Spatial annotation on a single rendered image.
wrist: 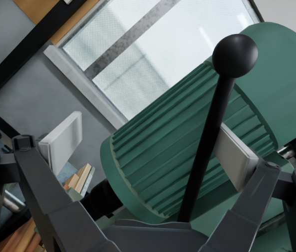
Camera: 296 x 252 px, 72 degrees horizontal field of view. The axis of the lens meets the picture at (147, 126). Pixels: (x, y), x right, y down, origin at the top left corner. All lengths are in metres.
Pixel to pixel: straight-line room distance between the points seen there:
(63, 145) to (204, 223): 0.27
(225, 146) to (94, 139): 1.70
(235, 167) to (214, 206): 0.19
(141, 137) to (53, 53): 1.45
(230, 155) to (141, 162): 0.15
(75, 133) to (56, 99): 1.63
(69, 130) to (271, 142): 0.24
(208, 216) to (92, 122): 1.52
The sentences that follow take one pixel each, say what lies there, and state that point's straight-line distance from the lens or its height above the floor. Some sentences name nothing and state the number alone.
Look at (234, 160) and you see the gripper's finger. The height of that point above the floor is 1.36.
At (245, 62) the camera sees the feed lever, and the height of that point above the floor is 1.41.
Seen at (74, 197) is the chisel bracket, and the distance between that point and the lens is 0.45.
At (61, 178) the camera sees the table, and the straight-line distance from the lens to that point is 0.73.
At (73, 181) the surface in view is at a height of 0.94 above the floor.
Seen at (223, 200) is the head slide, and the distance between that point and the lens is 0.35.
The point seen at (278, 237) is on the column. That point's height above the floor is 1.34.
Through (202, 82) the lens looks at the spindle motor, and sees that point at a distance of 0.29.
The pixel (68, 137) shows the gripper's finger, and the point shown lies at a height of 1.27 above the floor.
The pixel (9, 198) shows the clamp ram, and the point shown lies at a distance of 0.52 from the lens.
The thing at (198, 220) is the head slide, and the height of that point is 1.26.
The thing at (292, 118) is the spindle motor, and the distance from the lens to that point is 0.30.
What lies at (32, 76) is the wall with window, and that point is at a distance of 1.85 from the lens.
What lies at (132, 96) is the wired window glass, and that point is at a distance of 1.74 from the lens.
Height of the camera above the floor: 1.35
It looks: 12 degrees down
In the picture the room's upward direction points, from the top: 52 degrees clockwise
